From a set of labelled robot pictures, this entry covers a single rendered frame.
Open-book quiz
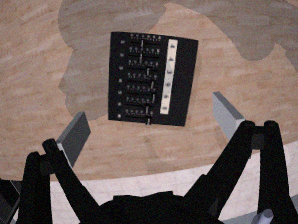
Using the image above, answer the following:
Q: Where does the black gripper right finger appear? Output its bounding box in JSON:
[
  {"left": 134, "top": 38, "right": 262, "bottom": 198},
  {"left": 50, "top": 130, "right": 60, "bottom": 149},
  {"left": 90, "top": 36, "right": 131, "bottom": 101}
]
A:
[{"left": 156, "top": 91, "right": 298, "bottom": 224}]

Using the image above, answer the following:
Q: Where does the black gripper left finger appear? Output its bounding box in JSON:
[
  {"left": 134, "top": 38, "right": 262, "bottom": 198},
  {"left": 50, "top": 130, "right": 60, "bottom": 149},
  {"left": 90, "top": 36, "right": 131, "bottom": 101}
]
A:
[{"left": 15, "top": 111, "right": 115, "bottom": 224}]

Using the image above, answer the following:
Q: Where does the black lighting desk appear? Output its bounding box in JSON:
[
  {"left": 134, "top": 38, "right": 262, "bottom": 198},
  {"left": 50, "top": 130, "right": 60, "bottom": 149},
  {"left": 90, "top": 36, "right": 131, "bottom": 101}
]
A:
[{"left": 108, "top": 32, "right": 199, "bottom": 127}]

